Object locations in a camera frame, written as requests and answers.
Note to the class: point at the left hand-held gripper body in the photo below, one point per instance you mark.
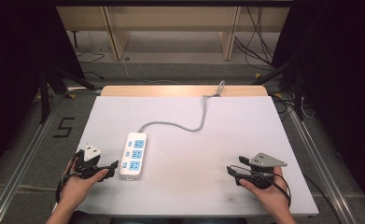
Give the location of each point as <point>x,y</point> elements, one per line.
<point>90,163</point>

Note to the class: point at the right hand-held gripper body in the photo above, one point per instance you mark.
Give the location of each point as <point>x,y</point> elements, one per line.
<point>261,177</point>

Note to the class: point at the white power strip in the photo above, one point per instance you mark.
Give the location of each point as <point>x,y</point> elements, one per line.
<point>133,166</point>

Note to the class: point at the person's right hand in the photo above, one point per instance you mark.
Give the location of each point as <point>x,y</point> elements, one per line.
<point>273,196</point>

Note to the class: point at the person's left hand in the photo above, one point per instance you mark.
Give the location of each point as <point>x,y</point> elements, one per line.
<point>74,188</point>

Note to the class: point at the white table cover board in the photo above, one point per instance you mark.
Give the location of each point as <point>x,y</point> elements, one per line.
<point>195,174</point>

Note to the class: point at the person's legs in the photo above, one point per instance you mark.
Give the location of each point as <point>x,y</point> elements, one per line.
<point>171,221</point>

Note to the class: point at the black metal stand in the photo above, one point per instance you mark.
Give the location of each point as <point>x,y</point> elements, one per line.
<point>44,93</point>
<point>299,93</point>

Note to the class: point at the black curtain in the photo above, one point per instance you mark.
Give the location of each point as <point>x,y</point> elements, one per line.
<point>342,77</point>
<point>12,77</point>

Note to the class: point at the light wooden shelf unit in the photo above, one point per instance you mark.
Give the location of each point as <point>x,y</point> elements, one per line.
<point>171,18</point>

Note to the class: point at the aluminium floor rail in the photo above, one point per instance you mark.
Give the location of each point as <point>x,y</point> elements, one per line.
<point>21,168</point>
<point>323,174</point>

